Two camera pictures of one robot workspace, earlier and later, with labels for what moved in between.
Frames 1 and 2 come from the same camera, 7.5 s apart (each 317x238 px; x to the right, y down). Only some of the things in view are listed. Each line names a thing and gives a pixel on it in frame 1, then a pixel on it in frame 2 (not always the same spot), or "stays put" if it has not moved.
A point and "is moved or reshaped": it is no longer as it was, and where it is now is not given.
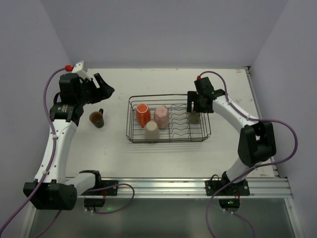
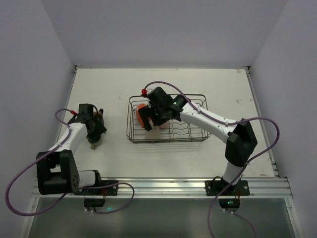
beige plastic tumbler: [151, 131] stays put
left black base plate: [112, 191] stays put
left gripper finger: [105, 91] -> [99, 129]
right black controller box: [229, 203] stays put
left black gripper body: [93, 89] -> [95, 135]
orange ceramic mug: [142, 114] stays put
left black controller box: [94, 202] stays put
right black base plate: [238, 189] stays put
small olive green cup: [194, 117] is moved or reshaped
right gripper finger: [192, 96] -> [144, 112]
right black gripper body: [197, 103] -> [147, 120]
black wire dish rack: [164, 118] stays put
